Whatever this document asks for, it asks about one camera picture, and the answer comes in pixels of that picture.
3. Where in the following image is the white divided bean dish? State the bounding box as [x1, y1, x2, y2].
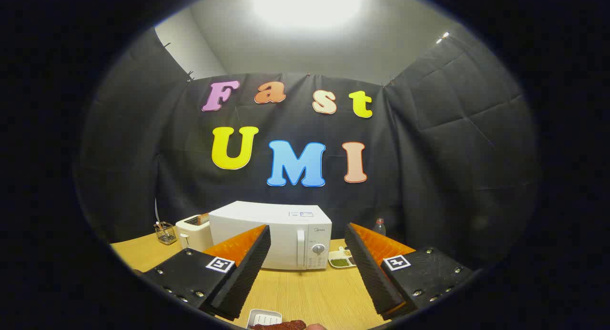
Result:
[328, 247, 357, 269]

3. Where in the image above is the small white ridged plate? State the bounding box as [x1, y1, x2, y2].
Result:
[246, 309, 283, 329]

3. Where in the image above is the white toaster oven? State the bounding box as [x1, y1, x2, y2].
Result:
[208, 201, 333, 271]

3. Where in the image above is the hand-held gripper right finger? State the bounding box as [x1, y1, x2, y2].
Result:
[344, 222, 475, 321]

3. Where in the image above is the brown meat piece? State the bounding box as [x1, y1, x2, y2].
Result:
[251, 320, 307, 330]

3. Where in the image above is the metal wire basket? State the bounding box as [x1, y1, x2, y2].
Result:
[153, 221, 178, 245]

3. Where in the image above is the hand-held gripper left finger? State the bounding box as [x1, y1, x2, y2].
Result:
[142, 224, 271, 321]

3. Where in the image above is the cream pop-up toaster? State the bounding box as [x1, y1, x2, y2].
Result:
[175, 213, 214, 252]

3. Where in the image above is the ceiling light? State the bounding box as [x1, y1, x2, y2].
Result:
[250, 0, 365, 30]

